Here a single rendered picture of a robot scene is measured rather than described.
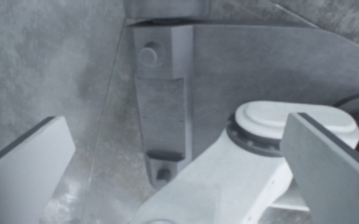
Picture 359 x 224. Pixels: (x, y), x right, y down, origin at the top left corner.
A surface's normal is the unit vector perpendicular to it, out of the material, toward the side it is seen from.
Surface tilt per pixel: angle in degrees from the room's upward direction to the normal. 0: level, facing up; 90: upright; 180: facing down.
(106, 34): 0
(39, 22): 0
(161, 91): 0
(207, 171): 90
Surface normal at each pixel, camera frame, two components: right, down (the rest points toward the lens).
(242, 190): -0.03, -0.87
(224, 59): -0.22, 0.49
